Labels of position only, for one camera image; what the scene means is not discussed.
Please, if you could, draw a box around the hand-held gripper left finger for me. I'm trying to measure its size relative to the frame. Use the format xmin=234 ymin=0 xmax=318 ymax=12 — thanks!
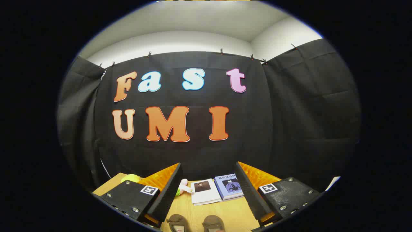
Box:
xmin=93 ymin=163 xmax=183 ymax=229

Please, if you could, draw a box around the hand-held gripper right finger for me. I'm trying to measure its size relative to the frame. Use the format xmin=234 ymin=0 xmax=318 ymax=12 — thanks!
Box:
xmin=235 ymin=161 xmax=322 ymax=231

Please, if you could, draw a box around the brown fuzzy shoe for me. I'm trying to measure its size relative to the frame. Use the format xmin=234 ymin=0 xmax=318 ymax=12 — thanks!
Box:
xmin=202 ymin=215 xmax=225 ymax=232
xmin=166 ymin=214 xmax=190 ymax=232

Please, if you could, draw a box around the pink and green plush toy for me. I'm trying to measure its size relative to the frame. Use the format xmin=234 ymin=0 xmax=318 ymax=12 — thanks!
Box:
xmin=175 ymin=179 xmax=195 ymax=196

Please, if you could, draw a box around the blue cover book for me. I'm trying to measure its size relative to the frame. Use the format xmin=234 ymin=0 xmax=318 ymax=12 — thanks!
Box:
xmin=214 ymin=173 xmax=244 ymax=201

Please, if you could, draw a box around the white book with dark photo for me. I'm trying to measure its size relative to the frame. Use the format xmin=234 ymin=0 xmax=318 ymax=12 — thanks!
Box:
xmin=191 ymin=178 xmax=222 ymax=206

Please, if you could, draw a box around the white paper sheet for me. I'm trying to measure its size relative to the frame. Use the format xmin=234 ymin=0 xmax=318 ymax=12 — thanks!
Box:
xmin=325 ymin=176 xmax=341 ymax=191

